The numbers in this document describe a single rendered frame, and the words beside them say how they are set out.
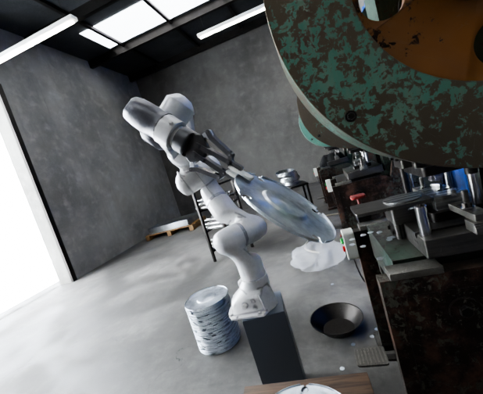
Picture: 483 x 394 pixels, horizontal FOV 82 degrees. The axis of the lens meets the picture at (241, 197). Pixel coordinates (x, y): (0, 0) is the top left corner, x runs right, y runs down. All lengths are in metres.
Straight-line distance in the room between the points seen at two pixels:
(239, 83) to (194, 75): 1.30
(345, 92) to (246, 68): 7.50
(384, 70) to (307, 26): 0.17
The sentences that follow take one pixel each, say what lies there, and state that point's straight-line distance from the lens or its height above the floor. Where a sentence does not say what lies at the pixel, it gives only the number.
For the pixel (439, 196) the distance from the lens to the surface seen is 1.12.
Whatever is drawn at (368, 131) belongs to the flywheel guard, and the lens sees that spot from 0.63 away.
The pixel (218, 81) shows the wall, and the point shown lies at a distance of 8.23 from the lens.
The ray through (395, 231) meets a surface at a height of 0.68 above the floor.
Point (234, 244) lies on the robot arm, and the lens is 1.12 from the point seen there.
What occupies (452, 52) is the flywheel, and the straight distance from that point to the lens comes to 0.77.
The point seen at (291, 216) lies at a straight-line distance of 0.66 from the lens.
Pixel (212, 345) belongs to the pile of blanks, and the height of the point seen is 0.06.
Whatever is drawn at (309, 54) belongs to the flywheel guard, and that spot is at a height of 1.24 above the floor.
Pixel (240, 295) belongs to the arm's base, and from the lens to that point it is 1.25.
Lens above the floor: 1.07
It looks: 7 degrees down
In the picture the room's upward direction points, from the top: 17 degrees counter-clockwise
